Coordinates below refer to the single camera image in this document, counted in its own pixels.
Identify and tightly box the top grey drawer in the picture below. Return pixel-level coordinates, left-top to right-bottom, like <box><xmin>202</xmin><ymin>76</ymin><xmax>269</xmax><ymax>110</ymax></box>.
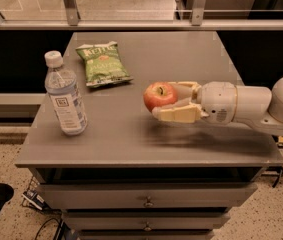
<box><xmin>37</xmin><ymin>183</ymin><xmax>257</xmax><ymax>210</ymax></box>

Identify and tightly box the middle grey drawer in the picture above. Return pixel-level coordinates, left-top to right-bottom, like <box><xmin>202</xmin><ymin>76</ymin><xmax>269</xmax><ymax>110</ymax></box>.
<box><xmin>63</xmin><ymin>212</ymin><xmax>229</xmax><ymax>231</ymax></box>

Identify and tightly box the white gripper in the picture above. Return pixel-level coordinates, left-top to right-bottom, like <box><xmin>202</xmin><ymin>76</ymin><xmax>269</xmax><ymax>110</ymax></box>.
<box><xmin>152</xmin><ymin>81</ymin><xmax>237</xmax><ymax>124</ymax></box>

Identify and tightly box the grey drawer cabinet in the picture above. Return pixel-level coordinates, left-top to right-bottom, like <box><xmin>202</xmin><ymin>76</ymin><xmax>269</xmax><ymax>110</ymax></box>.
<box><xmin>14</xmin><ymin>30</ymin><xmax>283</xmax><ymax>240</ymax></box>

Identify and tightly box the red apple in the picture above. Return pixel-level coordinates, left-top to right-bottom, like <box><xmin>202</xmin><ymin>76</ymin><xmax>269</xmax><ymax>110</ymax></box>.
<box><xmin>143</xmin><ymin>82</ymin><xmax>178</xmax><ymax>111</ymax></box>

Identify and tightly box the bottom grey drawer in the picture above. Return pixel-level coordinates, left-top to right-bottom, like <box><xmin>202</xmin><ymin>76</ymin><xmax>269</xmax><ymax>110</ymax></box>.
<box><xmin>79</xmin><ymin>230</ymin><xmax>214</xmax><ymax>240</ymax></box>

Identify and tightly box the grey drawer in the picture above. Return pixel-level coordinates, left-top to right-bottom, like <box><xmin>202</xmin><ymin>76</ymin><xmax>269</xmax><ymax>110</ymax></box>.
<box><xmin>79</xmin><ymin>230</ymin><xmax>214</xmax><ymax>240</ymax></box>
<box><xmin>37</xmin><ymin>183</ymin><xmax>257</xmax><ymax>210</ymax></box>
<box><xmin>63</xmin><ymin>212</ymin><xmax>229</xmax><ymax>231</ymax></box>

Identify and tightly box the clear plastic water bottle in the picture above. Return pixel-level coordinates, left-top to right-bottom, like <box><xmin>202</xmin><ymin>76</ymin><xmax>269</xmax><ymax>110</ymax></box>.
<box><xmin>44</xmin><ymin>51</ymin><xmax>88</xmax><ymax>135</ymax></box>

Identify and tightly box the metal glass railing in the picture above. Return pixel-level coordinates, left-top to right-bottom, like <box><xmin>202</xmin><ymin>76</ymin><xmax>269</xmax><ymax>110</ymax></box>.
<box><xmin>0</xmin><ymin>0</ymin><xmax>283</xmax><ymax>30</ymax></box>

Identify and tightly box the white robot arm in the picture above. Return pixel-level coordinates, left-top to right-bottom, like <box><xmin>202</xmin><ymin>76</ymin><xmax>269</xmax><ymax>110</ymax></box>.
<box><xmin>152</xmin><ymin>78</ymin><xmax>283</xmax><ymax>136</ymax></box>

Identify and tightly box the black floor cable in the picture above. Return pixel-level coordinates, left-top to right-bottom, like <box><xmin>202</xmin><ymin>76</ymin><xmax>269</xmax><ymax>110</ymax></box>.
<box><xmin>34</xmin><ymin>217</ymin><xmax>65</xmax><ymax>240</ymax></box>

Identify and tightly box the small blue floor device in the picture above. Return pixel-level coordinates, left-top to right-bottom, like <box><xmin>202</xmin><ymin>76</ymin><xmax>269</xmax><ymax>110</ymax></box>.
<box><xmin>22</xmin><ymin>190</ymin><xmax>45</xmax><ymax>210</ymax></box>

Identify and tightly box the green chip bag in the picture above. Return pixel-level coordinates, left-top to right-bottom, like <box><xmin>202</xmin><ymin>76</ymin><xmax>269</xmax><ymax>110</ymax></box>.
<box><xmin>76</xmin><ymin>41</ymin><xmax>133</xmax><ymax>88</ymax></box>

